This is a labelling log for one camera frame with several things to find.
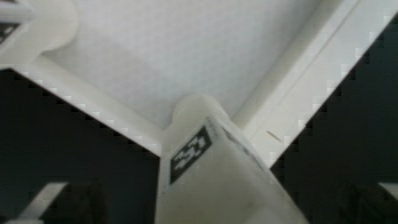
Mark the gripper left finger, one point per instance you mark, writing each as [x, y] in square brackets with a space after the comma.
[66, 204]

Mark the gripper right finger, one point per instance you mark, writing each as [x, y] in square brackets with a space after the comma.
[366, 205]

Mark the white desk leg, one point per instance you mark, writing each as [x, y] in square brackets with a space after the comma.
[14, 17]
[217, 186]

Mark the white desk tabletop tray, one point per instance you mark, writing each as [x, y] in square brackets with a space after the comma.
[122, 54]

